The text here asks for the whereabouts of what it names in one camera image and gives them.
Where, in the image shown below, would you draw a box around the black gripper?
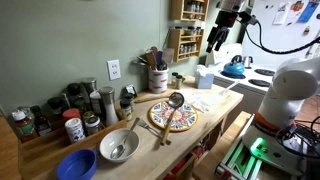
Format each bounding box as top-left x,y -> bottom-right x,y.
205,10 -> 239,54

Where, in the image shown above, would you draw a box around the glass spice bottle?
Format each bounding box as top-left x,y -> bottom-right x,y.
171,71 -> 179,87
175,74 -> 185,90

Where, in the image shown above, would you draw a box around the blue tissue box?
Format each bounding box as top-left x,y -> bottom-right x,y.
194,64 -> 216,90

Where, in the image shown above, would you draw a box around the wooden spice rack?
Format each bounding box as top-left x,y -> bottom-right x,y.
170,0 -> 211,23
166,27 -> 205,64

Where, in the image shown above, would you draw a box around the nearly empty glass spice bottle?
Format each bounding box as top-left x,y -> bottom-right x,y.
171,71 -> 179,87

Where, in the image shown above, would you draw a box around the dark sauce bottle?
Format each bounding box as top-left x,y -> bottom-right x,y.
29,105 -> 53,137

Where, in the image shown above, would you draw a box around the wooden tray box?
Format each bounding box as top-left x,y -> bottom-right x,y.
18,119 -> 128,180

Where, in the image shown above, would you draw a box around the orange sauce bottle white cap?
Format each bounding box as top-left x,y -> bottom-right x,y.
11,109 -> 38,144

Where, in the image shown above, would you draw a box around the blue kettle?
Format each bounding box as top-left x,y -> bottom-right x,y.
222,54 -> 247,78

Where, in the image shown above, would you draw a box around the small metal moka pot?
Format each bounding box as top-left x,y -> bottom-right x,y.
242,55 -> 254,70

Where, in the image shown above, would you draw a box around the white stove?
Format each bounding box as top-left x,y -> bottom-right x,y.
204,42 -> 280,133

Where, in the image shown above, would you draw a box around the white plastic spatula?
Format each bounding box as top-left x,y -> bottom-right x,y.
218,80 -> 241,98

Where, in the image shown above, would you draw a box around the grey spatula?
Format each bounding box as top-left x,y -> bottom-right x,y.
162,47 -> 175,65

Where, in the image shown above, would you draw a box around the crumpled white paper towel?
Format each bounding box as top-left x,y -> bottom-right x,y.
179,87 -> 232,113

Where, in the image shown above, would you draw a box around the black stove burner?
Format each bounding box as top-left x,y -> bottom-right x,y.
247,78 -> 272,88
253,68 -> 276,77

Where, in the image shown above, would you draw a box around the blue silicone spatula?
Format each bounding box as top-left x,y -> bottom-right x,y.
155,50 -> 165,69

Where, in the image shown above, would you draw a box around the wooden flat spatula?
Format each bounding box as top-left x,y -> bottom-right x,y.
144,49 -> 158,71

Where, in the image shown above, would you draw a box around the white utensil crock red fish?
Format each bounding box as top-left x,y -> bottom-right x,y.
148,66 -> 170,95

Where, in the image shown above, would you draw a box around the white refrigerator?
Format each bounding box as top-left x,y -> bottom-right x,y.
241,0 -> 320,69

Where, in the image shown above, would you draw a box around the white paper sheet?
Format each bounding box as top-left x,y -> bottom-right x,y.
272,1 -> 292,26

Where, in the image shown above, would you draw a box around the dark kitchen utensil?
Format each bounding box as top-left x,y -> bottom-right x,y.
136,55 -> 151,68

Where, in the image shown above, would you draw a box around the colourful patterned round trivet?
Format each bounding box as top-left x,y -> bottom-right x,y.
147,100 -> 200,133

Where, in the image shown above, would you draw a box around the orange paper flyer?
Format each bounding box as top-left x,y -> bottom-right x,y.
289,0 -> 305,14

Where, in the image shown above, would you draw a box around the small black device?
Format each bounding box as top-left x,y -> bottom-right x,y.
125,84 -> 139,100

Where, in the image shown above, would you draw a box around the blue paper flyer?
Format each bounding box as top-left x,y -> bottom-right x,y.
297,0 -> 320,24

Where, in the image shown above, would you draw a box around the metal fork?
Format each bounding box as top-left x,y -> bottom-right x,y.
137,118 -> 173,146

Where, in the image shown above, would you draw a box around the steel shaker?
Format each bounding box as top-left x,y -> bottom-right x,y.
81,77 -> 99,101

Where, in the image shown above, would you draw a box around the white ceramic bowl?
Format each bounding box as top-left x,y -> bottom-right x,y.
99,128 -> 141,164

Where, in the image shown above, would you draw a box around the jar with gold lid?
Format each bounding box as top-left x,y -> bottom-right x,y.
81,110 -> 96,120

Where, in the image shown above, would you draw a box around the metal spoon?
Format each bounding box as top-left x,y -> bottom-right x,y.
109,116 -> 141,160

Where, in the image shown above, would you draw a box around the glass jar metal lid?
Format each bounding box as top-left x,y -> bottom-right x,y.
83,115 -> 103,137

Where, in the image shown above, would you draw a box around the jar with red lid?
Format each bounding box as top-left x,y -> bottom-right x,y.
61,108 -> 82,123

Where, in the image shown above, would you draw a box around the white patterned salt canister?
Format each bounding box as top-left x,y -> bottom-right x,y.
64,117 -> 87,145

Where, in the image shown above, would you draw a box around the blue plastic bowl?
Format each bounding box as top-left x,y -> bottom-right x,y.
56,148 -> 99,180

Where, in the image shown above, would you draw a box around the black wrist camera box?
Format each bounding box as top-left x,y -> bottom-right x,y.
237,11 -> 260,26

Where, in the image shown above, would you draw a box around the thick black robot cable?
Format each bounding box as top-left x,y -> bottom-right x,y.
244,19 -> 320,56

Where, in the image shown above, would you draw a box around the white wall outlet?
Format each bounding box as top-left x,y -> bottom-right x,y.
106,59 -> 122,81

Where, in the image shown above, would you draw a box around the tangled black cables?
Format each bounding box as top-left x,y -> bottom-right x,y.
274,114 -> 320,159

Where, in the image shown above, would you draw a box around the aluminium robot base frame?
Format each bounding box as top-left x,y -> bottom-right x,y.
214,131 -> 309,180

